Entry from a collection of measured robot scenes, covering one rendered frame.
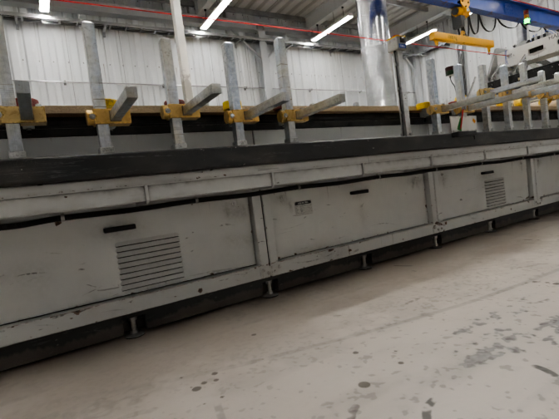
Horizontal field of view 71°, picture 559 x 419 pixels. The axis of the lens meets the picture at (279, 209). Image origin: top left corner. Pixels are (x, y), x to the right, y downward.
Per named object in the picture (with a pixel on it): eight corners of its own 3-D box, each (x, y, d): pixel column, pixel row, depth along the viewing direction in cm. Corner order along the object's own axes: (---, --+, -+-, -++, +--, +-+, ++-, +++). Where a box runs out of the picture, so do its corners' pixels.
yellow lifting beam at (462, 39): (494, 51, 714) (492, 34, 712) (435, 44, 625) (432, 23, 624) (490, 53, 721) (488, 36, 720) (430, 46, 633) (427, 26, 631)
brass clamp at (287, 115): (309, 120, 172) (309, 109, 171) (284, 120, 165) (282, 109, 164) (302, 123, 177) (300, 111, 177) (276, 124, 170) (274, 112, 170)
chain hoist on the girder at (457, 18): (476, 34, 670) (472, 5, 667) (464, 32, 652) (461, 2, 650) (462, 40, 692) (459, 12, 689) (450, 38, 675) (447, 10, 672)
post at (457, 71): (469, 144, 234) (462, 63, 232) (466, 144, 233) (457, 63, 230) (464, 145, 237) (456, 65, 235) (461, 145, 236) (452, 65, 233)
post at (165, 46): (188, 169, 144) (170, 36, 141) (179, 170, 142) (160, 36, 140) (185, 170, 147) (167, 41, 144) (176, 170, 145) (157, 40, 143)
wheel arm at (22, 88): (32, 96, 94) (29, 79, 94) (15, 96, 92) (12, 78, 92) (35, 131, 131) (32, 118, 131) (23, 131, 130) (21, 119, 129)
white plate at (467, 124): (478, 131, 237) (477, 115, 237) (452, 133, 224) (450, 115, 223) (477, 131, 238) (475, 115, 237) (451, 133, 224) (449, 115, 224)
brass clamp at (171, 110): (201, 116, 146) (199, 103, 145) (165, 117, 139) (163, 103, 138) (195, 120, 151) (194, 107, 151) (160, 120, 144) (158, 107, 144)
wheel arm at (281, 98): (290, 103, 133) (289, 91, 133) (282, 103, 131) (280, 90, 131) (236, 128, 170) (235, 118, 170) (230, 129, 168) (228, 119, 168)
